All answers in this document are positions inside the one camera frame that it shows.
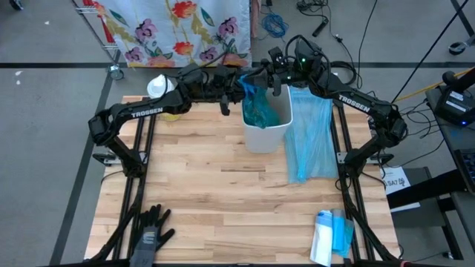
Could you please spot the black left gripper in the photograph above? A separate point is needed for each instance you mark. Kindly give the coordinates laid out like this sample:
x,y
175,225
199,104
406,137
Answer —
x,y
222,91

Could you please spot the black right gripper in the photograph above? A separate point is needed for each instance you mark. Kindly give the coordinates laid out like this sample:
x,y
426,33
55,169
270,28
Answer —
x,y
304,70

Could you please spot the light blue trash bag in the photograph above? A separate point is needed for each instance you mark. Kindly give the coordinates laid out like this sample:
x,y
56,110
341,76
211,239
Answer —
x,y
311,148

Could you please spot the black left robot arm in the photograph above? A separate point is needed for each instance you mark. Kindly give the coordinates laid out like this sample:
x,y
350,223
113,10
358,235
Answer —
x,y
148,111

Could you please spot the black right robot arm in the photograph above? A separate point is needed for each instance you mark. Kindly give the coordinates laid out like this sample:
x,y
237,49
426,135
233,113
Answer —
x,y
356,104

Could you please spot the white plastic trash bin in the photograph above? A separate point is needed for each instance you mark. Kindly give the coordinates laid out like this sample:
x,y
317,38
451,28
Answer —
x,y
265,139

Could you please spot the white blue bag package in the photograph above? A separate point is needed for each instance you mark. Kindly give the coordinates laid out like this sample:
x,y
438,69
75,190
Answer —
x,y
321,241

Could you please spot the pink cloth strip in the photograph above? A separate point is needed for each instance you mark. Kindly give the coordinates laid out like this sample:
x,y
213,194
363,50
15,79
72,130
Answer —
x,y
256,18

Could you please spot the Lysol wipes canister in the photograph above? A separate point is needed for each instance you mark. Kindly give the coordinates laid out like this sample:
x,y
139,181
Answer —
x,y
157,89

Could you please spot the floral print cloth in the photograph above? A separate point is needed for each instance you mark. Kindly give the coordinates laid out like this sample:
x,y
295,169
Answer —
x,y
167,37

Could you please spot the black grey work glove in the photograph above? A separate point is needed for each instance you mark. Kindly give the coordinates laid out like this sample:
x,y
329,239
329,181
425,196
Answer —
x,y
150,226

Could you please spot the black slanted pole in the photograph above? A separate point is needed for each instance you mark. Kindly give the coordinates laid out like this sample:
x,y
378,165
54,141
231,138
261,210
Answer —
x,y
424,55

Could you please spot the white paper label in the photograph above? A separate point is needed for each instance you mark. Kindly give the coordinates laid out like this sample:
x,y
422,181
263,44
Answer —
x,y
395,181

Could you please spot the black desk device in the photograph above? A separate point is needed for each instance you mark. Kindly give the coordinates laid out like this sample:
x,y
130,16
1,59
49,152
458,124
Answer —
x,y
454,104

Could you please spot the grey side desk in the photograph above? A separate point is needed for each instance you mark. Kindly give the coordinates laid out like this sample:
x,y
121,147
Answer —
x,y
445,148

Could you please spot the black caster wheel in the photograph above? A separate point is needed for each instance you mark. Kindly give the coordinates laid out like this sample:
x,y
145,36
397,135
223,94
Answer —
x,y
15,4
456,48

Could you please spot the black keyboard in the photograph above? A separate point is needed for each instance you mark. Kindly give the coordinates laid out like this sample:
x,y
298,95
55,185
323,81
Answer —
x,y
467,167

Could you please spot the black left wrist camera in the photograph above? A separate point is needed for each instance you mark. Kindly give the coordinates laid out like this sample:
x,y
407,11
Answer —
x,y
222,72

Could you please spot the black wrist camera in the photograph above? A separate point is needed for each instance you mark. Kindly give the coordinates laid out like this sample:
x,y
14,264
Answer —
x,y
222,72
276,55

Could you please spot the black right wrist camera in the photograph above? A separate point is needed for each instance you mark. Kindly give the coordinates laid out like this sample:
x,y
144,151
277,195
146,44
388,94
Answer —
x,y
276,55

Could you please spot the black aluminium table frame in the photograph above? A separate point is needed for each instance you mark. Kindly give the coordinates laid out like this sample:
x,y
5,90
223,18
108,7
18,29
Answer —
x,y
151,141

